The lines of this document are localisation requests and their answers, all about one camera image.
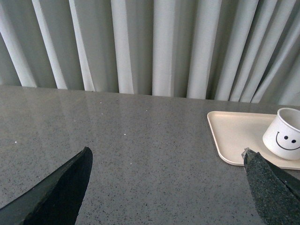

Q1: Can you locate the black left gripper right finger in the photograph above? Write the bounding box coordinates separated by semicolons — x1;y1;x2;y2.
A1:
242;148;300;225

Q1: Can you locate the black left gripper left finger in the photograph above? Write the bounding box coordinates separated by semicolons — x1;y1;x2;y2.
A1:
0;147;93;225

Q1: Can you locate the white smiley face mug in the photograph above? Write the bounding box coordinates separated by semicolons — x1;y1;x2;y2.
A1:
262;108;300;160

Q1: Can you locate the cream rectangular tray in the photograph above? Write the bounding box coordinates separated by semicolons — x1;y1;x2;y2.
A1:
207;111;300;170

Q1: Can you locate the grey-white pleated curtain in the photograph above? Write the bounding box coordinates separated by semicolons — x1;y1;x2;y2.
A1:
0;0;300;105

